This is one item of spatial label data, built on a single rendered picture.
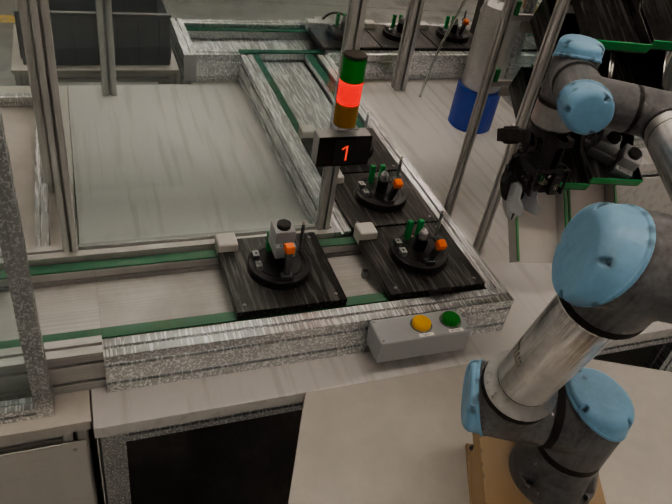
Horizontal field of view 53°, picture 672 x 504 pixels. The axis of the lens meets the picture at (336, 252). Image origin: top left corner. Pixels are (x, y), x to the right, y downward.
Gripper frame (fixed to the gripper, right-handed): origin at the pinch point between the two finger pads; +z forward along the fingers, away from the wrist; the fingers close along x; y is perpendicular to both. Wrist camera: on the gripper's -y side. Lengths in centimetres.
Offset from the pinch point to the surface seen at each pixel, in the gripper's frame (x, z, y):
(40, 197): -88, 35, -66
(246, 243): -44, 26, -30
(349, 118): -24.1, -5.3, -29.3
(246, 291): -48, 26, -14
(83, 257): -79, 28, -32
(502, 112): 74, 37, -108
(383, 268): -15.1, 26.2, -16.3
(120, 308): -73, 32, -19
